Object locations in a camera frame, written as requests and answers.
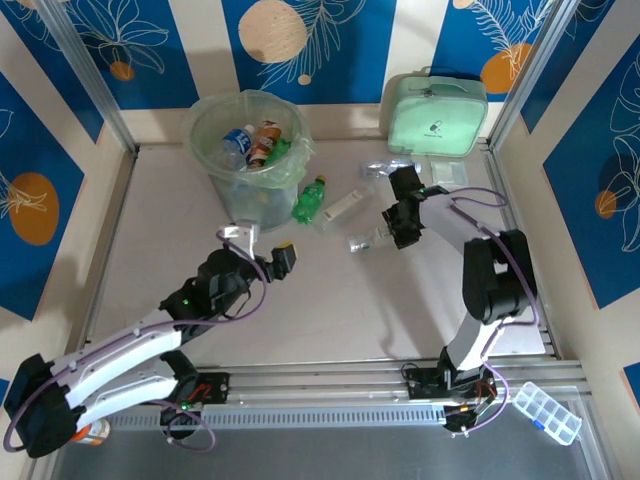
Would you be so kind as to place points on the small clear bottle blue cap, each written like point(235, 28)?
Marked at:
point(365, 245)

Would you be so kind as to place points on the green plastic soda bottle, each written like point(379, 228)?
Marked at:
point(310, 200)
point(281, 152)

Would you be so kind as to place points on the water bottle white cap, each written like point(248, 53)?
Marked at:
point(237, 142)

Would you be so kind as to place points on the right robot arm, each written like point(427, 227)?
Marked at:
point(495, 280)

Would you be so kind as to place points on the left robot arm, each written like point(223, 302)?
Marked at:
point(115, 350)

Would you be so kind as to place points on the clear plastic waste bin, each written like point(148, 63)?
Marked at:
point(260, 205)

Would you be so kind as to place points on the green plastic bin liner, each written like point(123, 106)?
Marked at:
point(300, 160)

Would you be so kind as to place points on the clear bottle pale blue label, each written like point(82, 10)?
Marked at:
point(375, 167)

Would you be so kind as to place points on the small clear zip bag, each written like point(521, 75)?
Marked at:
point(450, 172)

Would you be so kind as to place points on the mint green medicine bag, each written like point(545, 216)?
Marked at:
point(435, 115)

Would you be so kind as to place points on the small black wiring board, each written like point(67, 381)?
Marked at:
point(467, 417)
point(182, 415)

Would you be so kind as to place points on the orange cap pill bottle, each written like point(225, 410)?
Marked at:
point(97, 432)

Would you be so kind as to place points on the clear plastic organizer box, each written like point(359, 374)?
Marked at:
point(547, 412)

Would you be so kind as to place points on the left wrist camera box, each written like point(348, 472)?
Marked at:
point(240, 231)

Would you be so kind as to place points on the aluminium side rail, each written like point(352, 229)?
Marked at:
point(120, 200)
point(492, 160)

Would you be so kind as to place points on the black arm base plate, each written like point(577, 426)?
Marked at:
point(215, 387)
point(422, 385)

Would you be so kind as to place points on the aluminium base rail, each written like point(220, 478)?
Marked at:
point(325, 380)

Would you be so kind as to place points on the aluminium frame post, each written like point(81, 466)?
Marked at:
point(530, 75)
point(95, 85)

